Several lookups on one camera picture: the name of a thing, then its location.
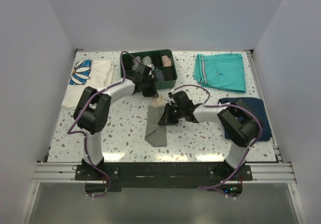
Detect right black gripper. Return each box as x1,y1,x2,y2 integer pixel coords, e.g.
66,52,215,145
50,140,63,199
158,102,185,126

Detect grey cream underwear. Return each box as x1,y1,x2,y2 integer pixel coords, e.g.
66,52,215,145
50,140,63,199
144,95,167,147

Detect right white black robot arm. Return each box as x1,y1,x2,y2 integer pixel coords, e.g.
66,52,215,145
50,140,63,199
158,100,263,180

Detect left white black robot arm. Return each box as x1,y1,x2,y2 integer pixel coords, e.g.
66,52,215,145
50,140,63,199
68,70,158,180

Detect black rolled underwear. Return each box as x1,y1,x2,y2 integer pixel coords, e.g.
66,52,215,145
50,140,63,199
164,66,176,81

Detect pink rolled underwear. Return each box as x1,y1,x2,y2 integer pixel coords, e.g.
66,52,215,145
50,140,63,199
162,55,172,67

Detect navy striped rolled sock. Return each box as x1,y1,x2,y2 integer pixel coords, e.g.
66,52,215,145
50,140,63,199
154,68,166,82

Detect green compartment organizer tray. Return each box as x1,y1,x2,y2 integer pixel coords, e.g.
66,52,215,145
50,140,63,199
120,49,178,90

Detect grey striped rolled sock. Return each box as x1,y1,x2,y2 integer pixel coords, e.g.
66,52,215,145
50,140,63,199
132,56,141,69

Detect white grey rolled sock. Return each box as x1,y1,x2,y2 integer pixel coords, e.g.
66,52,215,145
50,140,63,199
142,56,152,65

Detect white daisy print shirt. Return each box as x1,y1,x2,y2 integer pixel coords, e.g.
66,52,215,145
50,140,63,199
61,59,114,109

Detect teal folded shorts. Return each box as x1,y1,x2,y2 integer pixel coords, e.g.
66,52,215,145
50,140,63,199
193,53,246,93

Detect navy folded garment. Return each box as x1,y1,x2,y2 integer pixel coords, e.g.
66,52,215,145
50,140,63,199
218,97,272,142

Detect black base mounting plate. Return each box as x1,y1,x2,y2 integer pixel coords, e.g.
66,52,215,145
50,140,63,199
74,158,254,193

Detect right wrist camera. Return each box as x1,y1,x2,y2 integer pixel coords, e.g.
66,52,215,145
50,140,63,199
168,90,194,109

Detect aluminium frame rail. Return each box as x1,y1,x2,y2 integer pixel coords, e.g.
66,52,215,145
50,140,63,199
31,161,81,183

